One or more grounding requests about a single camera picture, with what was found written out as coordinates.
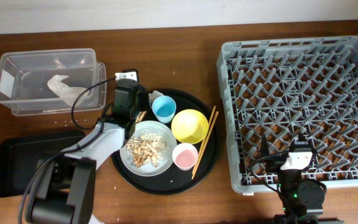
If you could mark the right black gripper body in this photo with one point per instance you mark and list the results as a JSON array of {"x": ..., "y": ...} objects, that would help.
[{"x": 276, "y": 163}]

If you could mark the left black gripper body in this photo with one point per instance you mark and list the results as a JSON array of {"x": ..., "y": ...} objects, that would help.
[{"x": 144, "y": 101}]

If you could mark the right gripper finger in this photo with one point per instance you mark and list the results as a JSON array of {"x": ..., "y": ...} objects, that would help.
[
  {"x": 264, "y": 147},
  {"x": 302, "y": 141}
]

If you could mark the gold snack wrapper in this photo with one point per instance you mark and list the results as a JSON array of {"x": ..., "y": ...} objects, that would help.
[{"x": 140, "y": 116}]

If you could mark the white napkin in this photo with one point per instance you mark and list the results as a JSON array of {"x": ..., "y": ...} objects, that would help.
[{"x": 62, "y": 90}]

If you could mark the pink plastic cup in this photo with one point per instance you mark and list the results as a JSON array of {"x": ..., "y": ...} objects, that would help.
[{"x": 185, "y": 156}]

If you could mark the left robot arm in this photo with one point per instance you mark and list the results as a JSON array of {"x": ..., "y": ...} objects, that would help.
[{"x": 62, "y": 188}]

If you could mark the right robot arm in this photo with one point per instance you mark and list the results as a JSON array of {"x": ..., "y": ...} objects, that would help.
[{"x": 302, "y": 199}]

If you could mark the grey dishwasher rack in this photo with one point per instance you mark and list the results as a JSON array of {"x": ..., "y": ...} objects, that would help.
[{"x": 281, "y": 88}]

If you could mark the clear plastic waste bin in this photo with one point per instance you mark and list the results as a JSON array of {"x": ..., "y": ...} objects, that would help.
[{"x": 24, "y": 77}]

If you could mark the small white paper scrap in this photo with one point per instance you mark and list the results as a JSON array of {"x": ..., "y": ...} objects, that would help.
[{"x": 154, "y": 95}]

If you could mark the blue plastic cup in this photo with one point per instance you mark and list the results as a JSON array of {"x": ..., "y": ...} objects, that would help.
[{"x": 164, "y": 108}]

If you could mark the food scraps on plate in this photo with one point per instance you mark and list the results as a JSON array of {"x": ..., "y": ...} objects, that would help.
[{"x": 148, "y": 148}]

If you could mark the grey plate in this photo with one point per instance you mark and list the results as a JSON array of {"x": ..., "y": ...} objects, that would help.
[{"x": 148, "y": 170}]

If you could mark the right wooden chopstick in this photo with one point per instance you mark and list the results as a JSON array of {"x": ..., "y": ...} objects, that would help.
[{"x": 209, "y": 134}]

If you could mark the wooden chopstick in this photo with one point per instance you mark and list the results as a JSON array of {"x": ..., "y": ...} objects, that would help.
[
  {"x": 202, "y": 143},
  {"x": 209, "y": 134}
]

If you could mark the round black serving tray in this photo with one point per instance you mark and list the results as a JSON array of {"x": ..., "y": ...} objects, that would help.
[{"x": 173, "y": 180}]

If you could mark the left wooden chopstick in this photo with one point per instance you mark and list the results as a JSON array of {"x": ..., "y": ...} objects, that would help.
[{"x": 202, "y": 143}]

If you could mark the yellow plastic bowl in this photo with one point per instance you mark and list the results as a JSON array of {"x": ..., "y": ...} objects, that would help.
[{"x": 190, "y": 126}]

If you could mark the black rectangular tray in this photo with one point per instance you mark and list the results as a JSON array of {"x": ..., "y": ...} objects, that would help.
[{"x": 21, "y": 157}]

